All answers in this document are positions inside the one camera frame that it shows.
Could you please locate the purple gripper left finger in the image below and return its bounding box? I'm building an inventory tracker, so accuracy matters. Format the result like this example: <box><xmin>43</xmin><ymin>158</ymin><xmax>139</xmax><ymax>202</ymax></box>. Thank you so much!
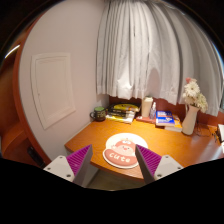
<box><xmin>43</xmin><ymin>144</ymin><xmax>94</xmax><ymax>187</ymax></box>

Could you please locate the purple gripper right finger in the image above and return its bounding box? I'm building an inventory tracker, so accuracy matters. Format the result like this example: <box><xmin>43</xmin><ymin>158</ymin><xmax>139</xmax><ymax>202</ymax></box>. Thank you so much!
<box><xmin>134</xmin><ymin>144</ymin><xmax>184</xmax><ymax>185</ymax></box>

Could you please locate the round cartoon mouse pad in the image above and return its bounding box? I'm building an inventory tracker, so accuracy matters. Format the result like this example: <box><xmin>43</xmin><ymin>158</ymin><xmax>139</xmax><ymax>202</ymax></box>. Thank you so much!
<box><xmin>102</xmin><ymin>133</ymin><xmax>148</xmax><ymax>169</ymax></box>

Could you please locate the red flat box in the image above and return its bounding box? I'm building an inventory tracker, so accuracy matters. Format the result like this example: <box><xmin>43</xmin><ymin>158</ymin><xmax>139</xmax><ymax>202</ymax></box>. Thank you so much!
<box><xmin>136</xmin><ymin>116</ymin><xmax>156</xmax><ymax>124</ymax></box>

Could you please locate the orange book under blue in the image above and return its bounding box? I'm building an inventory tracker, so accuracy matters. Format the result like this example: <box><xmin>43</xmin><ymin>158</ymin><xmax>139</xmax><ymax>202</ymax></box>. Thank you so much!
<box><xmin>165</xmin><ymin>114</ymin><xmax>182</xmax><ymax>132</ymax></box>

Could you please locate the blue white book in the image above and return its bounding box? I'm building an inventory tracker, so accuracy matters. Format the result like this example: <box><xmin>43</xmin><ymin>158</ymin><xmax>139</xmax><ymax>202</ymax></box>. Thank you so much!
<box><xmin>156</xmin><ymin>111</ymin><xmax>175</xmax><ymax>126</ymax></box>

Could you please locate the dark green mug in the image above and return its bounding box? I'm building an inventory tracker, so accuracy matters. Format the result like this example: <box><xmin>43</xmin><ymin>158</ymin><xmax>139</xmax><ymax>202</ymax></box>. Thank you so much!
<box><xmin>90</xmin><ymin>106</ymin><xmax>106</xmax><ymax>122</ymax></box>

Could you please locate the clear spray bottle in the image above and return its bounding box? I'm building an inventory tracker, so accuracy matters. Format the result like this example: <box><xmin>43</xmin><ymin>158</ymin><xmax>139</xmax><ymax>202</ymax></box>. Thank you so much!
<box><xmin>150</xmin><ymin>102</ymin><xmax>156</xmax><ymax>119</ymax></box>

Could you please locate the white flower vase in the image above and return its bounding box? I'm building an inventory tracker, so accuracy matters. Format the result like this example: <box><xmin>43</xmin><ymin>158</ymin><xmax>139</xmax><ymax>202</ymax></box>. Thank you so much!
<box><xmin>182</xmin><ymin>105</ymin><xmax>199</xmax><ymax>135</ymax></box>

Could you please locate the yellow black book stack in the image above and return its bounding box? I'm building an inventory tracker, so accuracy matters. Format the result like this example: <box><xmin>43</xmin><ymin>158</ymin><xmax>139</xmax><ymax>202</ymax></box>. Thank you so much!
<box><xmin>106</xmin><ymin>103</ymin><xmax>140</xmax><ymax>124</ymax></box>

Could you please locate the white cylindrical container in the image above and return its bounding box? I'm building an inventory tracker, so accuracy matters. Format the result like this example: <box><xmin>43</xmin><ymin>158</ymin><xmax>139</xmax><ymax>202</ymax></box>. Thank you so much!
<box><xmin>141</xmin><ymin>97</ymin><xmax>153</xmax><ymax>117</ymax></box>

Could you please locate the white device at edge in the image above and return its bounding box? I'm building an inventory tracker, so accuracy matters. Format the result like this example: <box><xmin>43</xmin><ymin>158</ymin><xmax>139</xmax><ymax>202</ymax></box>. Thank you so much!
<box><xmin>217</xmin><ymin>124</ymin><xmax>224</xmax><ymax>143</ymax></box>

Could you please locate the white curtain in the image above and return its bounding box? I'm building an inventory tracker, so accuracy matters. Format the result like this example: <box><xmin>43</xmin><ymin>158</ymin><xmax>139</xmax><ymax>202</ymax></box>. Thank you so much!
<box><xmin>96</xmin><ymin>0</ymin><xmax>223</xmax><ymax>116</ymax></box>

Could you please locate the white wall panel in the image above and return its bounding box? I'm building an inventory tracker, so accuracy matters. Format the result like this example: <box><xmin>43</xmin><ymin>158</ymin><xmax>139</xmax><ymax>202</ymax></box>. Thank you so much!
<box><xmin>31</xmin><ymin>52</ymin><xmax>75</xmax><ymax>129</ymax></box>

